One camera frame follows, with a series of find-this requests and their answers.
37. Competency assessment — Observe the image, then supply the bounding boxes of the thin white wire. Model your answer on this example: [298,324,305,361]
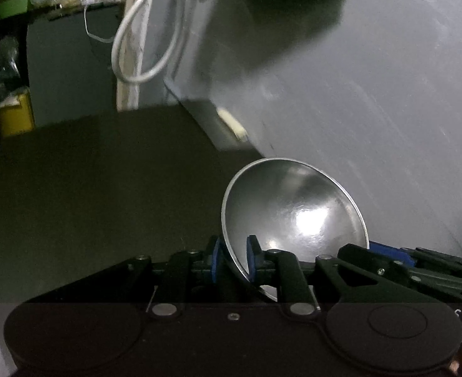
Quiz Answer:
[82,0,116,45]

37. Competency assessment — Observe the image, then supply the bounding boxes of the green box on shelf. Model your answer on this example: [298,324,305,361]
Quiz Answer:
[0,0,29,19]

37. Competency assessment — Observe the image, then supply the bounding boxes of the dark grey cabinet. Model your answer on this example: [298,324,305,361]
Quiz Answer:
[27,5,123,127]

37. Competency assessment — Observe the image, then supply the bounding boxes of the yellow plastic container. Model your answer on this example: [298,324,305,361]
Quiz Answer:
[0,88,35,138]

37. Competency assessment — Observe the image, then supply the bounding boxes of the small cream cylinder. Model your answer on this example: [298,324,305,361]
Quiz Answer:
[217,107,248,142]

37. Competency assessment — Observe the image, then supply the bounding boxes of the large steel bowl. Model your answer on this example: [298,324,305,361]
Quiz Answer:
[221,157,370,300]

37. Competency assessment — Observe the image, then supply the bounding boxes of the white looped cable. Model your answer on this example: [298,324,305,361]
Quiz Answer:
[110,0,187,85]

